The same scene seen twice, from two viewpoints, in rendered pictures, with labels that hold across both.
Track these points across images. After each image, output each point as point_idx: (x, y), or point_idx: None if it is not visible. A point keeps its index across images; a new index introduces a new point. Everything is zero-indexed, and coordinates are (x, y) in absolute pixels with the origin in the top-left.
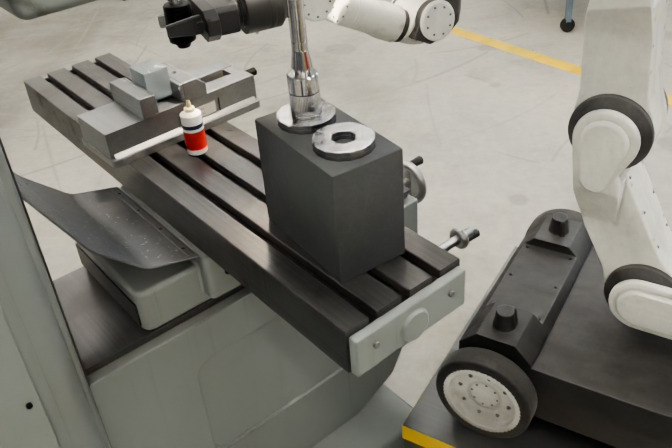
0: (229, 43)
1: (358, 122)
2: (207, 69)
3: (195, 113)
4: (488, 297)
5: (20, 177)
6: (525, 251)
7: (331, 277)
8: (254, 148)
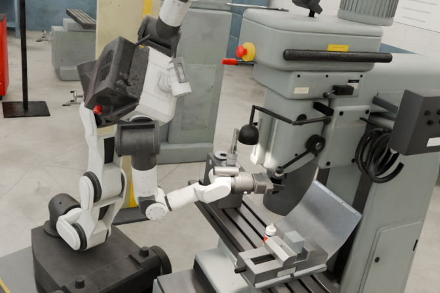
0: None
1: (215, 161)
2: (264, 267)
3: (268, 226)
4: (137, 273)
5: (342, 242)
6: (102, 286)
7: None
8: (241, 238)
